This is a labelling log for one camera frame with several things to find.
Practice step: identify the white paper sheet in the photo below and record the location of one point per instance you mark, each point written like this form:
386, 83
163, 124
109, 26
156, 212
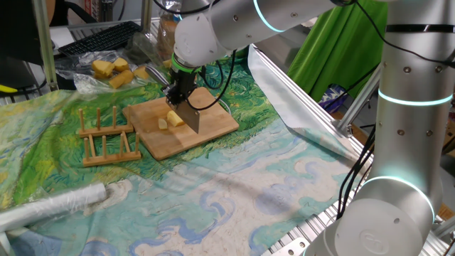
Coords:
60, 37

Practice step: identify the thin potato slice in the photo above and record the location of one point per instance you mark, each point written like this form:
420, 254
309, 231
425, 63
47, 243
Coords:
163, 124

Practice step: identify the yellow food chunks pile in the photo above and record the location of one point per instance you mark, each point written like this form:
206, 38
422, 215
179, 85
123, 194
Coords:
103, 67

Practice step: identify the steel cleaver knife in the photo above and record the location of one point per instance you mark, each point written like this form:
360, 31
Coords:
190, 117

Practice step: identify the green fabric curtain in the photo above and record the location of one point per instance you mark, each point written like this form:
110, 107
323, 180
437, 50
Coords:
337, 53

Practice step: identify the small yellow potato scrap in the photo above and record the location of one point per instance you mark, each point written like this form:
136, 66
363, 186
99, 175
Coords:
167, 64

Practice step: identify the grey metal box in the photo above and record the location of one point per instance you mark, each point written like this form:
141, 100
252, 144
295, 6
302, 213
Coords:
284, 53

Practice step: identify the wooden peg rack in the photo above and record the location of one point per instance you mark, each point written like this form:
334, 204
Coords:
110, 159

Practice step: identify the clear plastic bag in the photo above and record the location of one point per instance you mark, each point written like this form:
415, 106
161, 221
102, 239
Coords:
80, 81

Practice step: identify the black keyboard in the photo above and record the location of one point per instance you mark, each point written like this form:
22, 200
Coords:
96, 39

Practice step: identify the brown jar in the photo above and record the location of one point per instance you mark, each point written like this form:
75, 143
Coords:
166, 35

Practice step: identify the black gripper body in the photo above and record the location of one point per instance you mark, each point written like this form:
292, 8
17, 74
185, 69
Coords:
185, 79

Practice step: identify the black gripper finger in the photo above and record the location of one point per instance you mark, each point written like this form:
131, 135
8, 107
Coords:
177, 96

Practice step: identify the black monitor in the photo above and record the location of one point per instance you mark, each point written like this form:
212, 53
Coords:
16, 28

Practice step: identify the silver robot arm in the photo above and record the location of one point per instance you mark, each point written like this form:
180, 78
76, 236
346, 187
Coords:
409, 142

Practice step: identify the blue patterned bag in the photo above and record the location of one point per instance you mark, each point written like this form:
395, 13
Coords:
332, 99

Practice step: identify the painted landscape tablecloth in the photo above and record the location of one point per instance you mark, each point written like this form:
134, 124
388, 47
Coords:
231, 199

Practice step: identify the plastic wrap roll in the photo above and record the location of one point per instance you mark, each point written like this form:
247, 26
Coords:
53, 208

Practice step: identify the yellow potato chunk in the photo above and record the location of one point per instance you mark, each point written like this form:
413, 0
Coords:
175, 118

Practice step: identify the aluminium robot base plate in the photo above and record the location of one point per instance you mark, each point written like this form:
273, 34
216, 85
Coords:
289, 249

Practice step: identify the bamboo cutting board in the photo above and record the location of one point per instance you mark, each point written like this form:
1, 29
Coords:
213, 121

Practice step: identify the aluminium frame post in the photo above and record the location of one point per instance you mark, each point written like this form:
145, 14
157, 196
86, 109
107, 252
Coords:
44, 42
146, 16
359, 99

